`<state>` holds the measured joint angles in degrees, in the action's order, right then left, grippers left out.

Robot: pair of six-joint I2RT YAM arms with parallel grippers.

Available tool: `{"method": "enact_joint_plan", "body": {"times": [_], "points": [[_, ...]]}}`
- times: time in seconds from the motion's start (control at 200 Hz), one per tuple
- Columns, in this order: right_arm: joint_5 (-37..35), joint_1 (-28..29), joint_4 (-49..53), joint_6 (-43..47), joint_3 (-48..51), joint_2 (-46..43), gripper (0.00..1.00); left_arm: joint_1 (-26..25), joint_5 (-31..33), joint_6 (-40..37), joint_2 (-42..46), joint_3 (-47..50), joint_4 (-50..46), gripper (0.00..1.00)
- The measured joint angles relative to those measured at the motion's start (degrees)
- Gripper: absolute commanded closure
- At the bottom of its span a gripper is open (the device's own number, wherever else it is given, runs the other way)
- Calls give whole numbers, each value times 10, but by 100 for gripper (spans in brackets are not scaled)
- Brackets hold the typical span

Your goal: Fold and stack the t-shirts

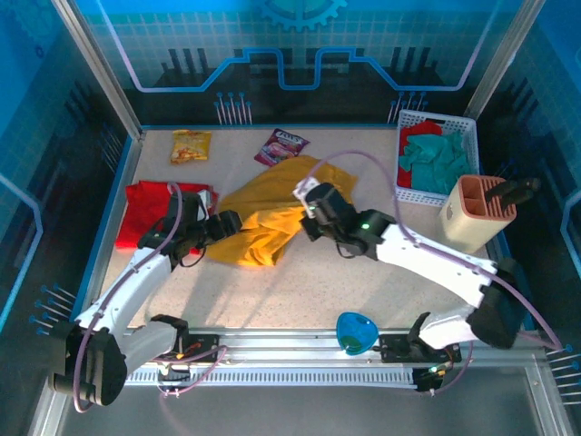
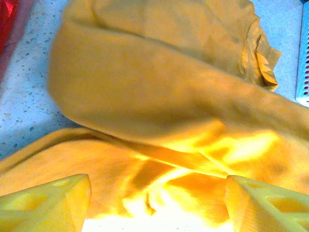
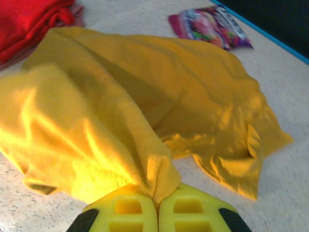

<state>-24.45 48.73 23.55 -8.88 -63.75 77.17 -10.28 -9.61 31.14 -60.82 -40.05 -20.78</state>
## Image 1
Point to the beige knife block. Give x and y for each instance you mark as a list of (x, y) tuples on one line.
[(467, 227)]

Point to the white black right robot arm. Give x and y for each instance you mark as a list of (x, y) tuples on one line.
[(431, 259)]

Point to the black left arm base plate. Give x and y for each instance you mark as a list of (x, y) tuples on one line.
[(206, 347)]

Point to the aluminium frame post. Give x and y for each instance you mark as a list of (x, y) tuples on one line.
[(501, 59), (99, 68)]

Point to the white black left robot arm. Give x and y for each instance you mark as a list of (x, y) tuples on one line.
[(131, 281)]

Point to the red folded t-shirt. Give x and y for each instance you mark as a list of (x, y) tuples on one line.
[(145, 204)]

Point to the teal t-shirt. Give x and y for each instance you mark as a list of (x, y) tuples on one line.
[(436, 159)]

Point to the red crumpled t-shirt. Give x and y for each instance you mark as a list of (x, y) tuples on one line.
[(417, 129)]

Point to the yellow t-shirt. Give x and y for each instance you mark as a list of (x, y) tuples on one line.
[(272, 191)]

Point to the purple candy bag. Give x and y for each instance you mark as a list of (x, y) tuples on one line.
[(279, 147)]

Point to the aluminium mounting rail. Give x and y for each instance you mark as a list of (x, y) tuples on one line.
[(295, 345)]

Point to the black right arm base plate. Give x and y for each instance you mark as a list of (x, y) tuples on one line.
[(395, 347)]

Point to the white plastic basket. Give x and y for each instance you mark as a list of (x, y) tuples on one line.
[(410, 117)]

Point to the black connector box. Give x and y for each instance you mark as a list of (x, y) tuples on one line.
[(174, 373), (429, 381)]

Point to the yellow snack bag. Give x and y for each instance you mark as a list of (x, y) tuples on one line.
[(190, 147)]

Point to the blue plastic bowl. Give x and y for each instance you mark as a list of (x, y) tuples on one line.
[(356, 331)]

